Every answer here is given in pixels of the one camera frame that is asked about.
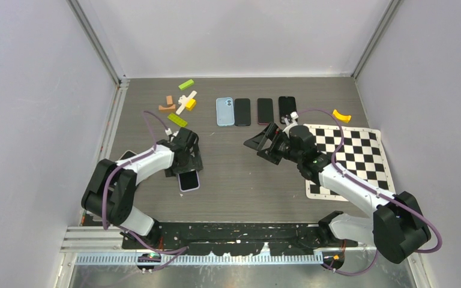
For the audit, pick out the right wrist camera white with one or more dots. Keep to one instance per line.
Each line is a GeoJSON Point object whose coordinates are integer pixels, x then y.
{"type": "Point", "coordinates": [290, 121]}

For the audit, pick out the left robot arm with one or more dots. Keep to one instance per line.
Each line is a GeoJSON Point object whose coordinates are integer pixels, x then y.
{"type": "Point", "coordinates": [111, 189]}

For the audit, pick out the yellow curved block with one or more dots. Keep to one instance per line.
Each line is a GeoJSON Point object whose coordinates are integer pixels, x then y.
{"type": "Point", "coordinates": [341, 117]}

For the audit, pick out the brown arch block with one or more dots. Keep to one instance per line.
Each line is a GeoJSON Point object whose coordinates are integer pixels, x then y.
{"type": "Point", "coordinates": [167, 109]}

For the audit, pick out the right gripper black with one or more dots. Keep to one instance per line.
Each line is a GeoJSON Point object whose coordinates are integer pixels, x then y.
{"type": "Point", "coordinates": [275, 134]}

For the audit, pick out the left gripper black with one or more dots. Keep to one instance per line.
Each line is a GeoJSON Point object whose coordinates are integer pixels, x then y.
{"type": "Point", "coordinates": [193, 163]}

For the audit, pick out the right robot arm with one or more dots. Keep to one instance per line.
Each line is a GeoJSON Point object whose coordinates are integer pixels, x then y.
{"type": "Point", "coordinates": [394, 224]}

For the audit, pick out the checkerboard mat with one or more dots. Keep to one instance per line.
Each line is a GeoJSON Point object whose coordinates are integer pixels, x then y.
{"type": "Point", "coordinates": [362, 152]}

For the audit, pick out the purple phone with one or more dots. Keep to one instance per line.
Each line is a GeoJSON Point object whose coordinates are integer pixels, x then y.
{"type": "Point", "coordinates": [265, 111]}

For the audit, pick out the light green flat brick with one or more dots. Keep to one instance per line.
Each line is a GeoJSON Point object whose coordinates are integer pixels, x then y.
{"type": "Point", "coordinates": [173, 117]}

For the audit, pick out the black phone near left edge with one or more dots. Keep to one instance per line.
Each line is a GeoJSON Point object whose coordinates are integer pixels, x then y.
{"type": "Point", "coordinates": [127, 154]}

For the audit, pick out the small brown block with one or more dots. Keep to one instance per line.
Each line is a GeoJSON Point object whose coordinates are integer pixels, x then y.
{"type": "Point", "coordinates": [169, 100]}

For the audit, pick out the black phone with dark frame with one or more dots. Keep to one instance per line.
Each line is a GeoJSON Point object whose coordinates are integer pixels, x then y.
{"type": "Point", "coordinates": [242, 112]}

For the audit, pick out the green lego brick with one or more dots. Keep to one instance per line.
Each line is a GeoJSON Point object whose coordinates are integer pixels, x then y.
{"type": "Point", "coordinates": [185, 85]}

